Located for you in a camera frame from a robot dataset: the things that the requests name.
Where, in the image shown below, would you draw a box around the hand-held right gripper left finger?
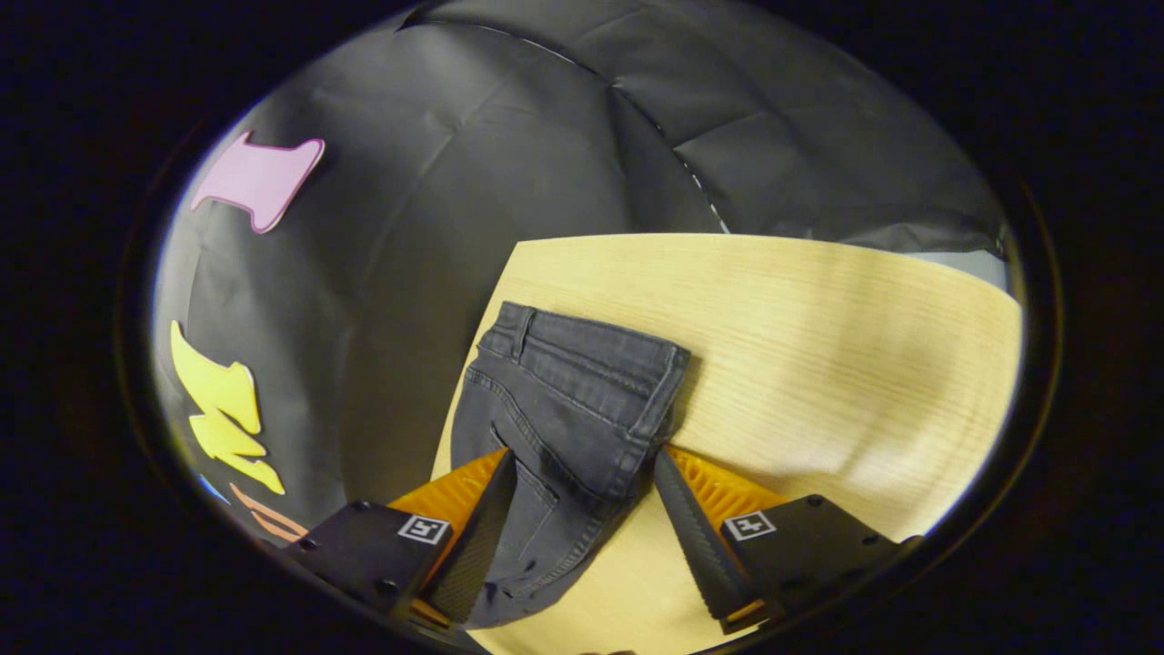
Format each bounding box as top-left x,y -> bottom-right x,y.
284,448 -> 519,635

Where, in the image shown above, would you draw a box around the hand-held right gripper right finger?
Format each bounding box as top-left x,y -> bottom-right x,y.
653,446 -> 924,636

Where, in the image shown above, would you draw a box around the dark grey jeans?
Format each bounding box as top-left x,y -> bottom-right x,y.
450,300 -> 692,630

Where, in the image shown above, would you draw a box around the black backdrop cloth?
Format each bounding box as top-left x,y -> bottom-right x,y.
150,0 -> 1012,547

